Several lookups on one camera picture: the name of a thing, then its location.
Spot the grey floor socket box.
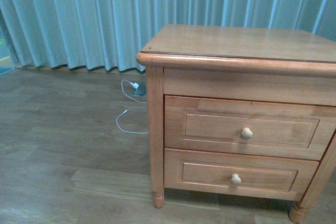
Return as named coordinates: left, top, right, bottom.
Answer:
left=132, top=83, right=146, bottom=96

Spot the wooden nightstand cabinet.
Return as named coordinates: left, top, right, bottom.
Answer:
left=136, top=25, right=335, bottom=223

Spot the wooden drawer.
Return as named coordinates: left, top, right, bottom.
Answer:
left=164, top=96, right=335, bottom=161
left=164, top=148, right=319, bottom=200

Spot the white cable on floor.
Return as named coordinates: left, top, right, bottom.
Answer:
left=115, top=79, right=149, bottom=135

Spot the drawer round knob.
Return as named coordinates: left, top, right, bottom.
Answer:
left=230, top=174, right=242, bottom=185
left=240, top=127, right=253, bottom=140

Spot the white plug on floor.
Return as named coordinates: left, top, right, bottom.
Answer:
left=130, top=82, right=139, bottom=89

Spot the light green curtain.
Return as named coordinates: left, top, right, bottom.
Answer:
left=1, top=0, right=335, bottom=71

